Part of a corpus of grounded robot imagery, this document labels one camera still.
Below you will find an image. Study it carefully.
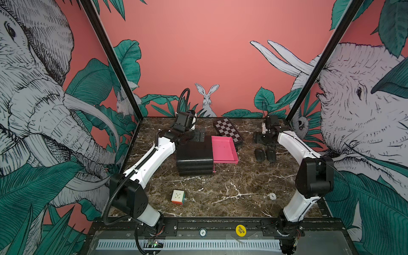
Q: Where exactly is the red white chess board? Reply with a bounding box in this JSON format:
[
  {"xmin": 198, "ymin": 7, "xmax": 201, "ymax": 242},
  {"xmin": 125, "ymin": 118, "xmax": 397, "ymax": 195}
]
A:
[{"xmin": 213, "ymin": 118, "xmax": 244, "ymax": 146}]

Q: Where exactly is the black corrugated cable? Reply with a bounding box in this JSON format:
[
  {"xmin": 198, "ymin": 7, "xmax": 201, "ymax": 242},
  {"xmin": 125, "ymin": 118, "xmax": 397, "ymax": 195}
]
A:
[{"xmin": 101, "ymin": 173, "xmax": 131, "ymax": 226}]

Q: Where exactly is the black computer mouse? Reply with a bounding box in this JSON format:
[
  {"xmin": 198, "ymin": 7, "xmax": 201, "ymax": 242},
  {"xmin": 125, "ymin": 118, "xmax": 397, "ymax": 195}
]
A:
[
  {"xmin": 266, "ymin": 148, "xmax": 276, "ymax": 163},
  {"xmin": 255, "ymin": 148, "xmax": 266, "ymax": 162}
]

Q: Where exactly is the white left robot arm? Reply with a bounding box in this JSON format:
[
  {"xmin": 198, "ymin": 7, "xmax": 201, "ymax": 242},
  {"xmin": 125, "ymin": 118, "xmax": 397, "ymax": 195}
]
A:
[{"xmin": 103, "ymin": 129, "xmax": 205, "ymax": 230}]

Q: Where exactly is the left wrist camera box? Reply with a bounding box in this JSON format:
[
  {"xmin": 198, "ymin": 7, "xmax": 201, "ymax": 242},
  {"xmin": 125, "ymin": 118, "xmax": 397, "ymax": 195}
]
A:
[{"xmin": 172, "ymin": 110, "xmax": 196, "ymax": 133}]

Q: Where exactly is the pink drawer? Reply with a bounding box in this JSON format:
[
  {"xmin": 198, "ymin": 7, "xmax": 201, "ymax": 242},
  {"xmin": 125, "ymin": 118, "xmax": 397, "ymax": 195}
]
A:
[{"xmin": 211, "ymin": 136, "xmax": 239, "ymax": 165}]

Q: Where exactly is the black frame post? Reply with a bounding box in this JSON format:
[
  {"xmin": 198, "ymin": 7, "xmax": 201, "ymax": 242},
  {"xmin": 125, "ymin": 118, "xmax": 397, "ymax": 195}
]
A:
[
  {"xmin": 80, "ymin": 0, "xmax": 143, "ymax": 123},
  {"xmin": 285, "ymin": 0, "xmax": 364, "ymax": 123}
]

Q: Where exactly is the black drawer cabinet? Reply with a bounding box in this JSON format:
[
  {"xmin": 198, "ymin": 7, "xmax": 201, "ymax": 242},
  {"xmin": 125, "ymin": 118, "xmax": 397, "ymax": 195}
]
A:
[{"xmin": 176, "ymin": 140, "xmax": 214, "ymax": 176}]

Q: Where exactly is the yellow round sticker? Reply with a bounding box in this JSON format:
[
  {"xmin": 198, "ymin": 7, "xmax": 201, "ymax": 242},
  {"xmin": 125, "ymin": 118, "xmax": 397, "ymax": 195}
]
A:
[{"xmin": 235, "ymin": 224, "xmax": 247, "ymax": 237}]

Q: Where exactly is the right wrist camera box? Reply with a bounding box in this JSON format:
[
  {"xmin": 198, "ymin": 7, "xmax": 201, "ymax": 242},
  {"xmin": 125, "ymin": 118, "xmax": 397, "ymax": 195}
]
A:
[{"xmin": 261, "ymin": 115, "xmax": 280, "ymax": 133}]

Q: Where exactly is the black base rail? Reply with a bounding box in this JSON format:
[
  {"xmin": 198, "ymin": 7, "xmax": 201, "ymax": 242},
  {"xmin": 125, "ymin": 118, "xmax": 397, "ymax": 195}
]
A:
[{"xmin": 85, "ymin": 217, "xmax": 350, "ymax": 244}]

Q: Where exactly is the black frame post left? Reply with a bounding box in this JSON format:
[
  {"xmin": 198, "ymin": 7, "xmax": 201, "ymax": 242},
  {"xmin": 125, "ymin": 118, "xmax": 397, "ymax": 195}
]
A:
[{"xmin": 80, "ymin": 0, "xmax": 143, "ymax": 123}]

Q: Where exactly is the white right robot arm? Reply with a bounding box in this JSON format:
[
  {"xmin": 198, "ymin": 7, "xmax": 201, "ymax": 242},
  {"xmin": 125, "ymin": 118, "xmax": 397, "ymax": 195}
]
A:
[{"xmin": 253, "ymin": 129, "xmax": 335, "ymax": 223}]

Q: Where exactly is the white ribbed strip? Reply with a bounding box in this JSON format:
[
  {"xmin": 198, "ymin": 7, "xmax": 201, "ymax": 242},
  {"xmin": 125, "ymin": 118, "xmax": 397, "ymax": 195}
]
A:
[{"xmin": 96, "ymin": 239, "xmax": 281, "ymax": 251}]

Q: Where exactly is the colourful puzzle cube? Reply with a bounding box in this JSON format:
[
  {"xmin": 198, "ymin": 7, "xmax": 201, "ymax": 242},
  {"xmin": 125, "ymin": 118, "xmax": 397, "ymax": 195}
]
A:
[{"xmin": 171, "ymin": 190, "xmax": 186, "ymax": 205}]

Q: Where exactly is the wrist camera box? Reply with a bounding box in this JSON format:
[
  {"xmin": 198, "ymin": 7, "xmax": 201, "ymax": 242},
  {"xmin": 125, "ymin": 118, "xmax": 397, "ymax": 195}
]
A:
[
  {"xmin": 172, "ymin": 110, "xmax": 196, "ymax": 133},
  {"xmin": 261, "ymin": 115, "xmax": 280, "ymax": 133}
]

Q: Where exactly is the black frame post right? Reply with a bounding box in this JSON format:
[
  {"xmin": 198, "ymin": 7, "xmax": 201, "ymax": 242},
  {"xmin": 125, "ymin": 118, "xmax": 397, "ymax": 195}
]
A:
[{"xmin": 285, "ymin": 0, "xmax": 364, "ymax": 123}]

